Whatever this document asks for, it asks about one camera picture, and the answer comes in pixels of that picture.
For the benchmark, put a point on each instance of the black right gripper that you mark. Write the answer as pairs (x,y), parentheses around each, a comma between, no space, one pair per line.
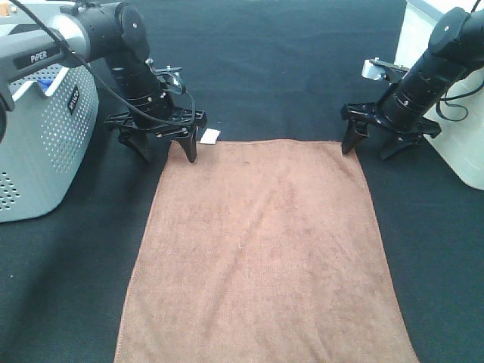
(408,132)

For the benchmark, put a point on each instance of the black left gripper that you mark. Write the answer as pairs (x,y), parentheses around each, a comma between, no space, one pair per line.
(134,125)

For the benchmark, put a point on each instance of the brown microfibre towel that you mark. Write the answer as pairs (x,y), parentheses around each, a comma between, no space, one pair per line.
(262,251)

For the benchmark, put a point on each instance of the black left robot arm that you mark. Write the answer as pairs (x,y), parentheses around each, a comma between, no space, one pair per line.
(75,33)

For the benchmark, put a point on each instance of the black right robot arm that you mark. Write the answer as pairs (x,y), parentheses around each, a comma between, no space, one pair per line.
(454,51)

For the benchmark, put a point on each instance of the white plastic storage box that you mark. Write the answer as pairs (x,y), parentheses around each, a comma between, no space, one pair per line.
(460,143)

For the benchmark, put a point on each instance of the grey perforated laundry basket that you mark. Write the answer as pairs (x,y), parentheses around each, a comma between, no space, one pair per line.
(44,136)

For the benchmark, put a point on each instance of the black table cloth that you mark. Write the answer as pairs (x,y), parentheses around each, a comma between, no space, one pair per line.
(260,70)

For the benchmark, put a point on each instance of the blue cloth in basket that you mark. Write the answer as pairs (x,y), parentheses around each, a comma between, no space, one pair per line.
(45,84)

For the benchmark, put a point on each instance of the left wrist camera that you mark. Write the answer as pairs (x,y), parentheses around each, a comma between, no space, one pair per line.
(170,80)

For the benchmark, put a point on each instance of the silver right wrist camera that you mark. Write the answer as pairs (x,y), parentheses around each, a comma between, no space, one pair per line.
(378,70)

